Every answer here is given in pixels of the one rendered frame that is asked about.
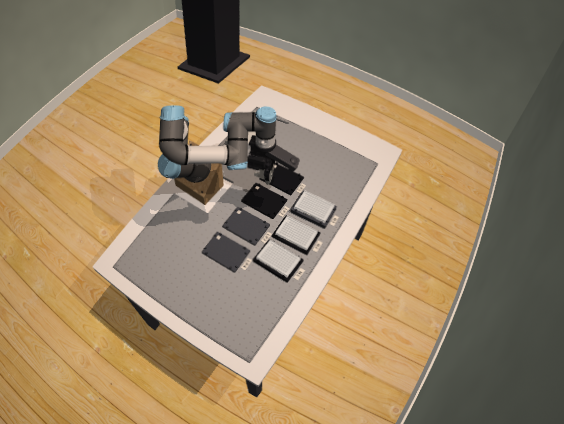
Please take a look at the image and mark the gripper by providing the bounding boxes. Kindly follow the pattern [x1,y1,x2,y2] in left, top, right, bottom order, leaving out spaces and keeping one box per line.
[247,135,276,185]

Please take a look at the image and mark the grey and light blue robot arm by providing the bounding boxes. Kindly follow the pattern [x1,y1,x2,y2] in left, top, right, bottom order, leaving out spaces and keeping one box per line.
[158,105,300,183]

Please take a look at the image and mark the white operator button panel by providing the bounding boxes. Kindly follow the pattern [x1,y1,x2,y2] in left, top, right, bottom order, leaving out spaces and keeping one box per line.
[225,132,256,149]

